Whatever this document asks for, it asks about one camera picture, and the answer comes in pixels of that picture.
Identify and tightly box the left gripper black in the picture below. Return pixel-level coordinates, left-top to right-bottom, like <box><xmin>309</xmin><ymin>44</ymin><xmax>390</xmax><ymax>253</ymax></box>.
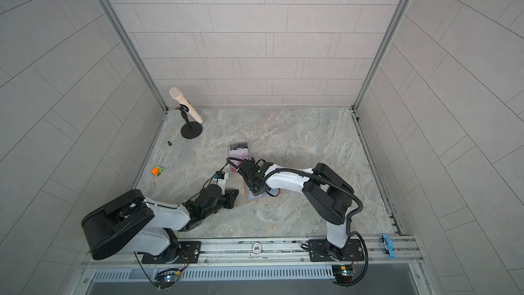
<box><xmin>203</xmin><ymin>190</ymin><xmax>243</xmax><ymax>220</ymax></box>

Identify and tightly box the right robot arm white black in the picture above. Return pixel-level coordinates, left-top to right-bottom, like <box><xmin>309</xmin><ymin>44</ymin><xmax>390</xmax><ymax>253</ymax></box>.
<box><xmin>227</xmin><ymin>158</ymin><xmax>364</xmax><ymax>261</ymax></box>

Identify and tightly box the blue clip on rail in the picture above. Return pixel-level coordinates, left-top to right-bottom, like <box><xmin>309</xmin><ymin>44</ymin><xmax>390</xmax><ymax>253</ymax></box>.
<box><xmin>381</xmin><ymin>234</ymin><xmax>395</xmax><ymax>259</ymax></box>

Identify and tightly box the left circuit board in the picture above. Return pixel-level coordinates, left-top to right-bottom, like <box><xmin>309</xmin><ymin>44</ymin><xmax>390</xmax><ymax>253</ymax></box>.
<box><xmin>155</xmin><ymin>269</ymin><xmax>181</xmax><ymax>288</ymax></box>

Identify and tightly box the right circuit board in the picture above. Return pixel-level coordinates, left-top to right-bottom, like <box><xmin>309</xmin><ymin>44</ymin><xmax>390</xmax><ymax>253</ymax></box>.
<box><xmin>332</xmin><ymin>266</ymin><xmax>356</xmax><ymax>286</ymax></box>

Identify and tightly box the beige microphone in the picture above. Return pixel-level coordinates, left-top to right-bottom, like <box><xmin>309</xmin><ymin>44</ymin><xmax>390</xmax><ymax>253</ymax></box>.
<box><xmin>169</xmin><ymin>87</ymin><xmax>203</xmax><ymax>124</ymax></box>

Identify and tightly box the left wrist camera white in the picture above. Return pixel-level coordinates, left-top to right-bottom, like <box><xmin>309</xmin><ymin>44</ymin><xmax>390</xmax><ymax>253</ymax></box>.
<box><xmin>212</xmin><ymin>171</ymin><xmax>229</xmax><ymax>195</ymax></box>

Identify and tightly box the clear acrylic card holder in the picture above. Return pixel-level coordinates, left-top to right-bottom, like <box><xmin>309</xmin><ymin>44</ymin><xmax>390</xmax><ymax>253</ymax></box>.
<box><xmin>228</xmin><ymin>141</ymin><xmax>251</xmax><ymax>163</ymax></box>

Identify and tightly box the pink floral VIP card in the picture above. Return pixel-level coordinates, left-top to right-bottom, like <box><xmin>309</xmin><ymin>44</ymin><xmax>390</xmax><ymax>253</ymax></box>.
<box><xmin>229</xmin><ymin>147</ymin><xmax>251</xmax><ymax>161</ymax></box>

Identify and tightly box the pink leather card wallet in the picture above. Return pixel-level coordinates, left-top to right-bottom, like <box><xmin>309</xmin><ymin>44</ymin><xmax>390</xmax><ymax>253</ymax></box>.
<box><xmin>243</xmin><ymin>183</ymin><xmax>281</xmax><ymax>202</ymax></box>

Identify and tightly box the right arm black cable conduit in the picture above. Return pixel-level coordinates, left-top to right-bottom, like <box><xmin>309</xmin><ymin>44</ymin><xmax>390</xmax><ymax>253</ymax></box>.
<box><xmin>226</xmin><ymin>156</ymin><xmax>369</xmax><ymax>288</ymax></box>

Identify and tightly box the black microphone stand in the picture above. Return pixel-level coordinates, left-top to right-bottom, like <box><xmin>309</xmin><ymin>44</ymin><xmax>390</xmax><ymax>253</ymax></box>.
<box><xmin>178</xmin><ymin>104</ymin><xmax>203</xmax><ymax>139</ymax></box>

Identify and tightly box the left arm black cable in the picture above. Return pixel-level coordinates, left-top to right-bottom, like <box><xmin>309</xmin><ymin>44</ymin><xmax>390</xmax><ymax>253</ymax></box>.
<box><xmin>192</xmin><ymin>161</ymin><xmax>230</xmax><ymax>202</ymax></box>

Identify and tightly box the orange green toy car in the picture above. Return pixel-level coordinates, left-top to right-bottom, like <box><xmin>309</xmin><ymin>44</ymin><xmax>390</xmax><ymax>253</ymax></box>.
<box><xmin>151</xmin><ymin>166</ymin><xmax>164</xmax><ymax>176</ymax></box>

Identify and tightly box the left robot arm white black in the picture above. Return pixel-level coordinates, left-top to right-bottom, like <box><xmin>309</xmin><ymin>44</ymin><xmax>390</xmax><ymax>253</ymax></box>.
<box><xmin>81</xmin><ymin>184</ymin><xmax>239</xmax><ymax>262</ymax></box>

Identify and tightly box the white ventilation grille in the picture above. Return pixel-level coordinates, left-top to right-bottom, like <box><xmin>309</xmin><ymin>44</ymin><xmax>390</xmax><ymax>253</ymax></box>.
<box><xmin>92</xmin><ymin>265</ymin><xmax>334</xmax><ymax>282</ymax></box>

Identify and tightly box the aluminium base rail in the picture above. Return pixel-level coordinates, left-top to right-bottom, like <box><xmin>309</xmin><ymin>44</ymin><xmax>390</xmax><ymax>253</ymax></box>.
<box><xmin>81</xmin><ymin>234</ymin><xmax>424</xmax><ymax>269</ymax></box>

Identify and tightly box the circuit board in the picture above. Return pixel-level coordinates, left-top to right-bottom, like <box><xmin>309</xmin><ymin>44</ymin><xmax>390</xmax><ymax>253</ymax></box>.
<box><xmin>332</xmin><ymin>266</ymin><xmax>356</xmax><ymax>286</ymax></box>
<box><xmin>155</xmin><ymin>269</ymin><xmax>181</xmax><ymax>288</ymax></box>

